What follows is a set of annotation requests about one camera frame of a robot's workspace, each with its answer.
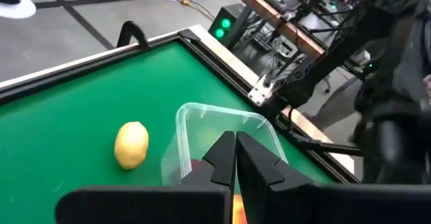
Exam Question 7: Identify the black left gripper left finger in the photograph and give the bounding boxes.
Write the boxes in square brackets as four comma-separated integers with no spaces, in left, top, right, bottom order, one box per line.
[55,130,237,224]

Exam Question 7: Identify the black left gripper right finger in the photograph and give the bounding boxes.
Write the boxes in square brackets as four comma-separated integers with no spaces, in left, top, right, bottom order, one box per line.
[236,131,431,224]

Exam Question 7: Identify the yellow toy lemon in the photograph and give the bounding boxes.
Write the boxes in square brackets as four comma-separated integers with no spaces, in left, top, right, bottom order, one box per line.
[113,120,150,170]

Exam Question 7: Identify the clear plastic bin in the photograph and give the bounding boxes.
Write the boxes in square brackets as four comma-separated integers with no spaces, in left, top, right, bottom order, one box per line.
[160,102,289,188]

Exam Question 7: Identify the wooden workbench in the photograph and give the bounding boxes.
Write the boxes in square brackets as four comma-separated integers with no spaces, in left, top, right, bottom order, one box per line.
[240,0,326,60]

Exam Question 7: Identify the black table edge clamp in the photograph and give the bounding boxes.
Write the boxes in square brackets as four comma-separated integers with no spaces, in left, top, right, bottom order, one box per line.
[116,20,149,49]

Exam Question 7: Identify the black computer green lights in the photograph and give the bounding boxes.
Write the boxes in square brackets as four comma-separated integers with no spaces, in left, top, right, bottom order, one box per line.
[208,3,246,48]

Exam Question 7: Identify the black tower fan white base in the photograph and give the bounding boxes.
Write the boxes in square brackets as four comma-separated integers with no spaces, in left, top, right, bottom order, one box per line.
[0,0,37,19]

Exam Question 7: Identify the silver mounting bracket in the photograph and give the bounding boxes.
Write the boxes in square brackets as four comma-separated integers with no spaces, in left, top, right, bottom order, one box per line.
[248,75,277,106]

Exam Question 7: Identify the black table frame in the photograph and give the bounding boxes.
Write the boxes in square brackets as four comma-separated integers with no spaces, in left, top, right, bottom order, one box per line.
[0,28,360,184]

